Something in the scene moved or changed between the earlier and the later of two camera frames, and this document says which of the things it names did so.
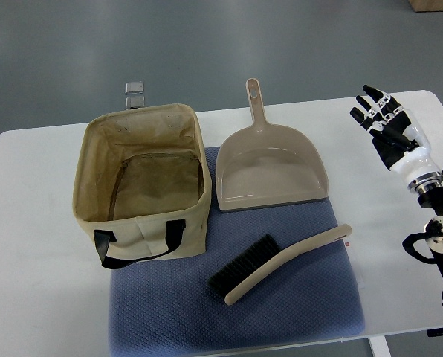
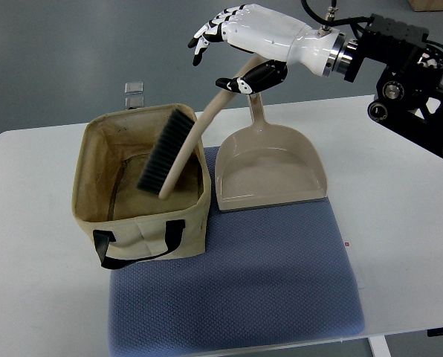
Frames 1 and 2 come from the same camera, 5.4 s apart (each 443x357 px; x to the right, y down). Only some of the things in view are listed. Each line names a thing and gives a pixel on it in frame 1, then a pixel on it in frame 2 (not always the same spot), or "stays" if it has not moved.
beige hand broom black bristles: (263, 259) to (180, 140)
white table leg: (379, 346) stays
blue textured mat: (165, 305) stays
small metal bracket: (134, 91) stays
